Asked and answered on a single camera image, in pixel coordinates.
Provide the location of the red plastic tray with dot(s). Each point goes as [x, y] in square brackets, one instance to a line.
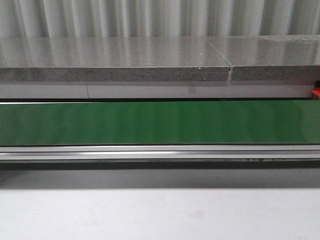
[316, 93]

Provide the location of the aluminium conveyor side rail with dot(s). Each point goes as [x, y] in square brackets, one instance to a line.
[160, 153]

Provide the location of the grey stone slab right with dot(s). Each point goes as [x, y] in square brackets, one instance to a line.
[288, 59]

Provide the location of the grey stone slab left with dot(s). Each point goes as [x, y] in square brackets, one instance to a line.
[110, 59]

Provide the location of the green conveyor belt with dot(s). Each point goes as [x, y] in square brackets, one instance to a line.
[161, 122]

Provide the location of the grey stone slab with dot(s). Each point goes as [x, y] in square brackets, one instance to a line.
[110, 59]
[288, 59]

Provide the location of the white pleated curtain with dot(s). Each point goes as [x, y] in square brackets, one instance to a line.
[158, 18]

